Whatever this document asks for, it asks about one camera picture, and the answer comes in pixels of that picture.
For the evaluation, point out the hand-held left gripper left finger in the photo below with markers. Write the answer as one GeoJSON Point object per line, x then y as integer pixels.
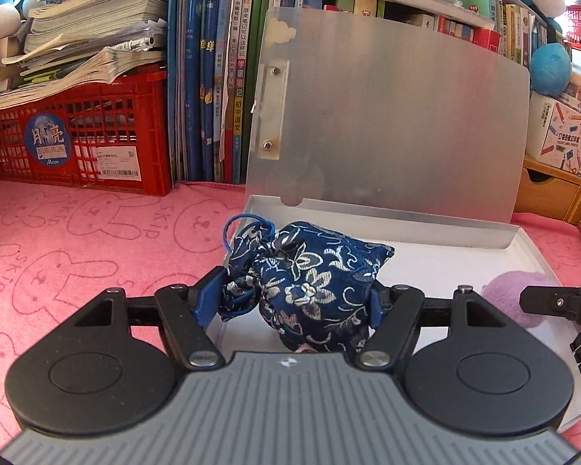
{"type": "Point", "coordinates": [208, 300]}

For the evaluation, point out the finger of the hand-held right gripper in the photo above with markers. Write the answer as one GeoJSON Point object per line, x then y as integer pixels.
{"type": "Point", "coordinates": [552, 300]}

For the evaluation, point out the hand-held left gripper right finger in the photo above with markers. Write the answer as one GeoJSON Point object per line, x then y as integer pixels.
{"type": "Point", "coordinates": [378, 307]}

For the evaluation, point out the purple plush toy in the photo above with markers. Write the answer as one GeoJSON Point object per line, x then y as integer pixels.
{"type": "Point", "coordinates": [503, 295]}

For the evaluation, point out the grey cardboard box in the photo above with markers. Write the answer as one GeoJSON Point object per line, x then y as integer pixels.
{"type": "Point", "coordinates": [392, 131]}

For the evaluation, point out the wooden drawer unit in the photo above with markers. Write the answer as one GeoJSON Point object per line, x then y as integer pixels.
{"type": "Point", "coordinates": [547, 193]}

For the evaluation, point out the pink bunny print mat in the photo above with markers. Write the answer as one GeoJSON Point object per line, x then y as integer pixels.
{"type": "Point", "coordinates": [77, 252]}

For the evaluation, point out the colourful printed carton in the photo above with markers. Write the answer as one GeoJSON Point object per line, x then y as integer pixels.
{"type": "Point", "coordinates": [561, 131]}

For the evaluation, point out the red plastic crate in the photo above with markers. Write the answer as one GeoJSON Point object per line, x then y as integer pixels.
{"type": "Point", "coordinates": [140, 106]}

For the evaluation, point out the blue round plush toy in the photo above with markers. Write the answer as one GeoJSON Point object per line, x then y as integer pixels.
{"type": "Point", "coordinates": [549, 68]}

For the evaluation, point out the row of upright blue books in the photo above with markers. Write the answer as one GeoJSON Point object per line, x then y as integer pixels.
{"type": "Point", "coordinates": [208, 58]}

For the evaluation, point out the row of shelf books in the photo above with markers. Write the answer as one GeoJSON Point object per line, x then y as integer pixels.
{"type": "Point", "coordinates": [508, 24]}

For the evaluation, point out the stack of lying books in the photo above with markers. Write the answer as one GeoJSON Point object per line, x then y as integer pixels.
{"type": "Point", "coordinates": [101, 9]}

